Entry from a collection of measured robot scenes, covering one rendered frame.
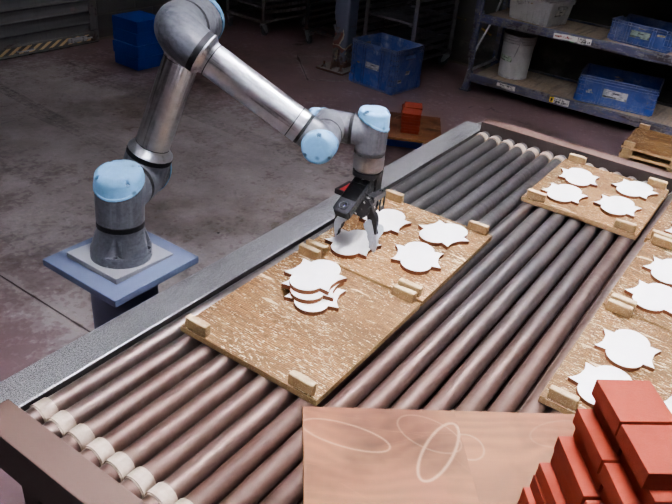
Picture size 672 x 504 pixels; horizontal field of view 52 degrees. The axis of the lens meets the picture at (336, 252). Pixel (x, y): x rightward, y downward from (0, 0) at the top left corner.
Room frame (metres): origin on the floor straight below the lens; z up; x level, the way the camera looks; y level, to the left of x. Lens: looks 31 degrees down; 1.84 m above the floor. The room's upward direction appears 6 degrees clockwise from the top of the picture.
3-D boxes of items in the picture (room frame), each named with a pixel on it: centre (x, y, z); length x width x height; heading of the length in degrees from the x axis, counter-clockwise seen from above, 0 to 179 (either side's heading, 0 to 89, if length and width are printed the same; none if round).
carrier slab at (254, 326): (1.22, 0.05, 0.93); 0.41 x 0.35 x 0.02; 149
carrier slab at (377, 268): (1.58, -0.17, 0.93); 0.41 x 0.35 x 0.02; 149
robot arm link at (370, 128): (1.55, -0.05, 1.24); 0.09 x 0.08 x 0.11; 84
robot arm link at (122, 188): (1.48, 0.53, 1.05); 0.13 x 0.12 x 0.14; 174
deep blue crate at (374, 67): (5.93, -0.26, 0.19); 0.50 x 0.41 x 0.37; 51
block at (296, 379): (0.98, 0.04, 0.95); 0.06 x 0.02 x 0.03; 59
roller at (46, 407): (1.68, 0.00, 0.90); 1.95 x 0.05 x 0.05; 148
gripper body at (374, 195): (1.56, -0.06, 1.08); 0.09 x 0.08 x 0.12; 149
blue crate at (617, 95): (5.64, -2.16, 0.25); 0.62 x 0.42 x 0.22; 66
